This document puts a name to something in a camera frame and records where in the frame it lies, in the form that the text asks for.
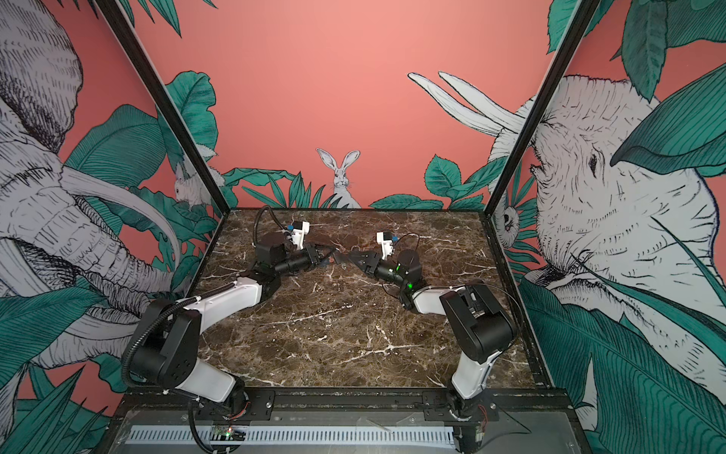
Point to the small green circuit board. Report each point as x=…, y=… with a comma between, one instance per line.
x=229, y=434

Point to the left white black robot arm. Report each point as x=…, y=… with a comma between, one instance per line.
x=163, y=351

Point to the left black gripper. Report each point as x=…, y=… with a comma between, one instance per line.
x=312, y=256

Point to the right black frame post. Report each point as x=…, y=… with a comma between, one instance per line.
x=578, y=25

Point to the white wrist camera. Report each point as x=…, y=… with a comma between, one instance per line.
x=297, y=232
x=387, y=241

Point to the left black frame post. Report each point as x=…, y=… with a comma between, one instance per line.
x=125, y=35

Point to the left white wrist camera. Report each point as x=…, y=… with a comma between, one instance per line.
x=297, y=232

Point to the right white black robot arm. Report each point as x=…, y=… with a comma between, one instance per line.
x=482, y=328

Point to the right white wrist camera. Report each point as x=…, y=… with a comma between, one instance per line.
x=387, y=241

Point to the black frame post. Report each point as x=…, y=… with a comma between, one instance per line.
x=125, y=35
x=578, y=25

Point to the white perforated cable tray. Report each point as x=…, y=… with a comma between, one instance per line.
x=429, y=437

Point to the black front mounting rail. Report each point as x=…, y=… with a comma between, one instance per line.
x=267, y=402

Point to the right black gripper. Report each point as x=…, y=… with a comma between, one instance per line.
x=372, y=269

